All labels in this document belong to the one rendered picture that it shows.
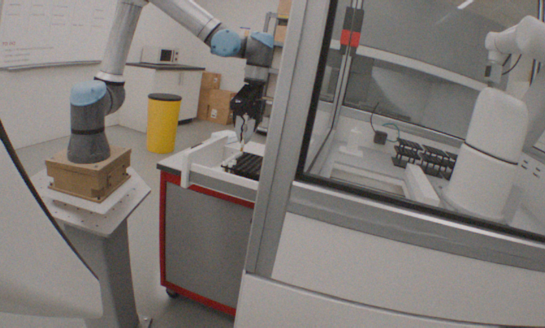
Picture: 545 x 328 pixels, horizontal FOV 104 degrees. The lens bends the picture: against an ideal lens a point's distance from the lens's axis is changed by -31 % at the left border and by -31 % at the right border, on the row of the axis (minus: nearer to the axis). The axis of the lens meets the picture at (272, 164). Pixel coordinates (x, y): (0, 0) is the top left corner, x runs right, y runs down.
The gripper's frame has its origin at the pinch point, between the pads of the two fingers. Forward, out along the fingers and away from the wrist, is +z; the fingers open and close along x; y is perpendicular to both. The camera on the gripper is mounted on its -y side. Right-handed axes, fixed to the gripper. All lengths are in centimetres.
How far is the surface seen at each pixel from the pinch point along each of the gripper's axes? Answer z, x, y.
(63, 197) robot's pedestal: 19, 42, -40
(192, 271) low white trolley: 68, 18, 7
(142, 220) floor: 95, 90, 63
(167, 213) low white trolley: 42, 32, 7
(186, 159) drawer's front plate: 3.7, 9.4, -19.1
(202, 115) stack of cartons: 88, 218, 395
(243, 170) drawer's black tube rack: 5.0, -5.9, -12.3
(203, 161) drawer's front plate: 7.1, 9.0, -8.7
